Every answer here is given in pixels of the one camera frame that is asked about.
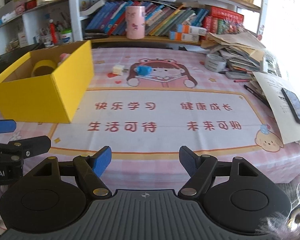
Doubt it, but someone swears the yellow tape roll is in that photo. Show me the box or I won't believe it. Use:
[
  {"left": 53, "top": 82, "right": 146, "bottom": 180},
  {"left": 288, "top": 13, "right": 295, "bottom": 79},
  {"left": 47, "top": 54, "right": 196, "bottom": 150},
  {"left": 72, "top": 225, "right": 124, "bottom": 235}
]
[{"left": 31, "top": 59, "right": 57, "bottom": 77}]

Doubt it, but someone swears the white wooden bookshelf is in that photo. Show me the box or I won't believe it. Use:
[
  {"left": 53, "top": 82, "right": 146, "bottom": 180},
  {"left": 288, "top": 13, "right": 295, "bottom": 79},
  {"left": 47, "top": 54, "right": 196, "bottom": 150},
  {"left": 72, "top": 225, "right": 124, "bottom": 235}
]
[{"left": 0, "top": 0, "right": 269, "bottom": 55}]

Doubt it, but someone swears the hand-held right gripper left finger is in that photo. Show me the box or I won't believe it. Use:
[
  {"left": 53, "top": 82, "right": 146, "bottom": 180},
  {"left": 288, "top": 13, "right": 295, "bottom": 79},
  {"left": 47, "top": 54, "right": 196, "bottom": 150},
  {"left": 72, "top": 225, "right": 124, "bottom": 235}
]
[{"left": 25, "top": 145, "right": 113, "bottom": 200}]

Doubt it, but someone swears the grey fluffy object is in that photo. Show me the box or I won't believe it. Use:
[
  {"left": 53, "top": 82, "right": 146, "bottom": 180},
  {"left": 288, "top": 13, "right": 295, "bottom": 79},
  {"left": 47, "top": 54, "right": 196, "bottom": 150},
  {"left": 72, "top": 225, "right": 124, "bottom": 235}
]
[{"left": 256, "top": 180, "right": 300, "bottom": 240}]

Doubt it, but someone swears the black smartphone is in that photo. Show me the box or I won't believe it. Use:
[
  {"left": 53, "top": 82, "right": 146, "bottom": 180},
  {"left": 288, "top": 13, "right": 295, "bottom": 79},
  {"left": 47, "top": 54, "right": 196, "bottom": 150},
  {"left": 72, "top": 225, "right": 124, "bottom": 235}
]
[{"left": 281, "top": 87, "right": 300, "bottom": 125}]

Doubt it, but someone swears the grey tape roll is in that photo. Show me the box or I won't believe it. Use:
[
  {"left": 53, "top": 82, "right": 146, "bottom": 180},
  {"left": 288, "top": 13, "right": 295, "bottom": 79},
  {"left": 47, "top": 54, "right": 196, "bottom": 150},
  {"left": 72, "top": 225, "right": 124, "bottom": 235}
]
[{"left": 204, "top": 54, "right": 227, "bottom": 72}]

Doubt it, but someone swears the pink plush toy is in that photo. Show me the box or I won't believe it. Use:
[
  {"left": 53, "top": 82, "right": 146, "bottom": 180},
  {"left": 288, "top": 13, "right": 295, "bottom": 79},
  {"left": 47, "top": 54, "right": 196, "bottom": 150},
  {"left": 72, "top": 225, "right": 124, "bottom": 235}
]
[{"left": 59, "top": 53, "right": 71, "bottom": 67}]

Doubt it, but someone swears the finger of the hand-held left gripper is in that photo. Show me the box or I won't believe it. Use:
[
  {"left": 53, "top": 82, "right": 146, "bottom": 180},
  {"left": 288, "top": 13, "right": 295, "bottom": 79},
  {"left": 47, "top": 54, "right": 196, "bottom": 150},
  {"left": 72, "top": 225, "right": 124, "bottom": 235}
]
[
  {"left": 0, "top": 120, "right": 17, "bottom": 135},
  {"left": 0, "top": 135, "right": 51, "bottom": 162}
]

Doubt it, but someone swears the grey pencil case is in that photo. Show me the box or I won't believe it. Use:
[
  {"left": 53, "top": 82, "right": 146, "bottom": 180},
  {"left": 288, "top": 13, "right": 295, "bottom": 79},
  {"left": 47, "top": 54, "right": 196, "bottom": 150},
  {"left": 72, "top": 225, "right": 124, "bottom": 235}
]
[{"left": 225, "top": 71, "right": 253, "bottom": 80}]

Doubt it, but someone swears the white paper sheet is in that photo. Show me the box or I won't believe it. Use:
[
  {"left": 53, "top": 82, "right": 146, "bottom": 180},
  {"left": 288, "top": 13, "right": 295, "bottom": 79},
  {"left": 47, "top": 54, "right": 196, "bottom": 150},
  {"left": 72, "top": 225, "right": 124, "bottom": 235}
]
[{"left": 252, "top": 71, "right": 300, "bottom": 145}]

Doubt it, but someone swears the black keyboard piano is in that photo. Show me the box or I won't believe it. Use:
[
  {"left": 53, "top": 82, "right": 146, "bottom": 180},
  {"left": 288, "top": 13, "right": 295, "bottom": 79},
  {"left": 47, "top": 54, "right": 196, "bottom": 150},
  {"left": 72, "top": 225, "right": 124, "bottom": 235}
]
[{"left": 0, "top": 42, "right": 44, "bottom": 80}]

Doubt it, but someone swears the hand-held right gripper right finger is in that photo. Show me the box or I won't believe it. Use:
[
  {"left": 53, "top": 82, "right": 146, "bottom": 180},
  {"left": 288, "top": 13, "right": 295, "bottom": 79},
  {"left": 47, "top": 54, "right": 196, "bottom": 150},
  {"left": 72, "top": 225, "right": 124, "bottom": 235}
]
[{"left": 177, "top": 145, "right": 263, "bottom": 200}]

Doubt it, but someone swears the white charger plug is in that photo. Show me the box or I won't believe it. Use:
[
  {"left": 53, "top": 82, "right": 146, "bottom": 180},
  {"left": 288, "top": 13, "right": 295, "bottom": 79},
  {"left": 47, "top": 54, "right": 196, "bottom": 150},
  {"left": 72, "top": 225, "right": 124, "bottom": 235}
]
[{"left": 112, "top": 65, "right": 128, "bottom": 76}]

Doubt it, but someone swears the white jar with blue label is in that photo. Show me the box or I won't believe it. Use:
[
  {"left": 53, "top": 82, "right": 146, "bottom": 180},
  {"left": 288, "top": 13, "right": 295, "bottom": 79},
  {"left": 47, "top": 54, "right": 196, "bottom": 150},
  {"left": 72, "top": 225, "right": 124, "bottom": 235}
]
[{"left": 60, "top": 29, "right": 73, "bottom": 43}]

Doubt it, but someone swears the row of colourful books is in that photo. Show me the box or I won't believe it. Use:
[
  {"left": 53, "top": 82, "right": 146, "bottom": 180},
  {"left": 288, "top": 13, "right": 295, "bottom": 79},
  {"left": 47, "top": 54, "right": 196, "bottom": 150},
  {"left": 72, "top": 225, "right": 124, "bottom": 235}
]
[{"left": 85, "top": 1, "right": 244, "bottom": 37}]

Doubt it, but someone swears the red tassel ornament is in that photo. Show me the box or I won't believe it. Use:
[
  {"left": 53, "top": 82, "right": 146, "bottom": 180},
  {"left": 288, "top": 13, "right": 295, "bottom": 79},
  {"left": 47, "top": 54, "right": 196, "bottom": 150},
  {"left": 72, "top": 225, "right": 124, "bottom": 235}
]
[{"left": 49, "top": 19, "right": 58, "bottom": 44}]

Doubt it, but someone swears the orange white blue carton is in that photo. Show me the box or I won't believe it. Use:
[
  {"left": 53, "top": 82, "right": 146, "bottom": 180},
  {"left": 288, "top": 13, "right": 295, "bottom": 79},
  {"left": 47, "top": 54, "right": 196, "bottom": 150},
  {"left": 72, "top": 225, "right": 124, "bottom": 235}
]
[
  {"left": 176, "top": 24, "right": 208, "bottom": 36},
  {"left": 169, "top": 31, "right": 200, "bottom": 43}
]

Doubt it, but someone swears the pink checkered desktop cloth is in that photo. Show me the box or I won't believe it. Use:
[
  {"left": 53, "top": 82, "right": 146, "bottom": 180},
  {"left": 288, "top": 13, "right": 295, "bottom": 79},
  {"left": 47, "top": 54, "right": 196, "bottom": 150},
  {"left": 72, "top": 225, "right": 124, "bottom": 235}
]
[{"left": 0, "top": 46, "right": 300, "bottom": 188}]

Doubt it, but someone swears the yellow cardboard box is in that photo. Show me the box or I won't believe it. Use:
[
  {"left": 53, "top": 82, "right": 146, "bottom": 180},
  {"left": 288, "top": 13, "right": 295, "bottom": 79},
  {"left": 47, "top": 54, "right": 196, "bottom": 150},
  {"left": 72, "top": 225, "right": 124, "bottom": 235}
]
[{"left": 0, "top": 40, "right": 95, "bottom": 124}]

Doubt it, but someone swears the black stapler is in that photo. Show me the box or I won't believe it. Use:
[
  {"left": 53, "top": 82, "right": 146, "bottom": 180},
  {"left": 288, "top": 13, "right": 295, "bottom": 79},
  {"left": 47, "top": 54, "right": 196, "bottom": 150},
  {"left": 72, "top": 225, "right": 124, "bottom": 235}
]
[{"left": 84, "top": 29, "right": 109, "bottom": 40}]

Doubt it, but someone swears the pink cylinder container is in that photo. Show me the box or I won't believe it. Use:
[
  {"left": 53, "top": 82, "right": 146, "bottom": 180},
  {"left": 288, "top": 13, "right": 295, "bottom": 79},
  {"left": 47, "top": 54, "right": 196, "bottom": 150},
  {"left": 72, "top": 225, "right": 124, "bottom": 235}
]
[{"left": 125, "top": 6, "right": 146, "bottom": 40}]

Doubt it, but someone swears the black pen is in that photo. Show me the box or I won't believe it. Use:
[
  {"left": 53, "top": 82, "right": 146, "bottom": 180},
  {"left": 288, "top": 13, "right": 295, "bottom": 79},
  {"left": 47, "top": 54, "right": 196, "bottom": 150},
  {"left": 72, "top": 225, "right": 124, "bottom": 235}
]
[{"left": 244, "top": 84, "right": 270, "bottom": 108}]

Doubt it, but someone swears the small blue toy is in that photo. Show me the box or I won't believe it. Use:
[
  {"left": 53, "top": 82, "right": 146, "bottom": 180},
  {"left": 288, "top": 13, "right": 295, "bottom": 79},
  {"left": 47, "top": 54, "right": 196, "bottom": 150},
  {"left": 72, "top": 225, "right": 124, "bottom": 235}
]
[{"left": 136, "top": 66, "right": 152, "bottom": 76}]

